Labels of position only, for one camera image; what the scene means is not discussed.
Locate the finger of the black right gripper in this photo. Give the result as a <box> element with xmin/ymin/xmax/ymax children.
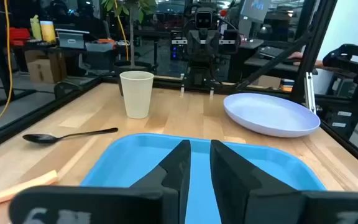
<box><xmin>206</xmin><ymin>30</ymin><xmax>219</xmax><ymax>54</ymax></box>
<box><xmin>188</xmin><ymin>30</ymin><xmax>202</xmax><ymax>54</ymax></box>

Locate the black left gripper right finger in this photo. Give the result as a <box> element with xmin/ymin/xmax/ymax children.
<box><xmin>210</xmin><ymin>139</ymin><xmax>358</xmax><ymax>224</ymax></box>

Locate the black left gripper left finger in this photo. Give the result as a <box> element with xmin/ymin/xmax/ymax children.
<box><xmin>9</xmin><ymin>139</ymin><xmax>192</xmax><ymax>224</ymax></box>

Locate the beige ribbed cup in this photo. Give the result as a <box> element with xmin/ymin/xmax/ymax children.
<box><xmin>119</xmin><ymin>70</ymin><xmax>155</xmax><ymax>119</ymax></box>

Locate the wooden stick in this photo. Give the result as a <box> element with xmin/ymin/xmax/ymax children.
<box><xmin>0</xmin><ymin>169</ymin><xmax>58</xmax><ymax>210</ymax></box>

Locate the black spoon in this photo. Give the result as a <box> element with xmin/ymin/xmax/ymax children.
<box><xmin>22</xmin><ymin>127</ymin><xmax>119</xmax><ymax>145</ymax></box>

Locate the blue plastic tray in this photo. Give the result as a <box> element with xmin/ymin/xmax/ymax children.
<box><xmin>80</xmin><ymin>133</ymin><xmax>328</xmax><ymax>224</ymax></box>

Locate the lavender plate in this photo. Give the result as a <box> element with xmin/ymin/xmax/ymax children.
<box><xmin>223</xmin><ymin>92</ymin><xmax>321</xmax><ymax>138</ymax></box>

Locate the black keyboard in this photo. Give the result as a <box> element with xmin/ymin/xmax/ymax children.
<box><xmin>259</xmin><ymin>45</ymin><xmax>285</xmax><ymax>59</ymax></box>

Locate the small cardboard box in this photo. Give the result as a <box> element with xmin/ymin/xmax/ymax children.
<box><xmin>257</xmin><ymin>75</ymin><xmax>282</xmax><ymax>90</ymax></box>

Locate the green leafy plant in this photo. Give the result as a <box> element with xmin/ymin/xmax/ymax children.
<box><xmin>101</xmin><ymin>0</ymin><xmax>158</xmax><ymax>68</ymax></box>

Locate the person's hand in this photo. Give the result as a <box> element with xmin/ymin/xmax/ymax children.
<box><xmin>288</xmin><ymin>51</ymin><xmax>305</xmax><ymax>67</ymax></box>

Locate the black plant pot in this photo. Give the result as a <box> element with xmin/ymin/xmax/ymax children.
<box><xmin>113</xmin><ymin>60</ymin><xmax>154</xmax><ymax>96</ymax></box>

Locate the grey box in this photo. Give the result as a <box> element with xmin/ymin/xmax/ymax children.
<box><xmin>55</xmin><ymin>29</ymin><xmax>90</xmax><ymax>50</ymax></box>

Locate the yellow white-capped container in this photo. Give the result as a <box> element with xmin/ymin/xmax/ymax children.
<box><xmin>39</xmin><ymin>21</ymin><xmax>57</xmax><ymax>43</ymax></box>

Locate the large cardboard box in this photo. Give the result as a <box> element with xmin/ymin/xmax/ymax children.
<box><xmin>24</xmin><ymin>49</ymin><xmax>68</xmax><ymax>84</ymax></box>

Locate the yellow bottle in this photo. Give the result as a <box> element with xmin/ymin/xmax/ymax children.
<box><xmin>29</xmin><ymin>14</ymin><xmax>42</xmax><ymax>40</ymax></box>

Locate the red box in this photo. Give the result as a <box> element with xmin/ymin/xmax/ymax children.
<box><xmin>9</xmin><ymin>27</ymin><xmax>31</xmax><ymax>47</ymax></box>

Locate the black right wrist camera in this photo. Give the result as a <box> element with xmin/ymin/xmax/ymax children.
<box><xmin>195</xmin><ymin>7</ymin><xmax>213</xmax><ymax>30</ymax></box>

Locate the black frame clamp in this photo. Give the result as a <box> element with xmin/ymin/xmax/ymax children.
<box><xmin>53</xmin><ymin>81</ymin><xmax>83</xmax><ymax>100</ymax></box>

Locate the black aluminium table frame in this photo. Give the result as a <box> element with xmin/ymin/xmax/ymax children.
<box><xmin>0</xmin><ymin>0</ymin><xmax>358</xmax><ymax>175</ymax></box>

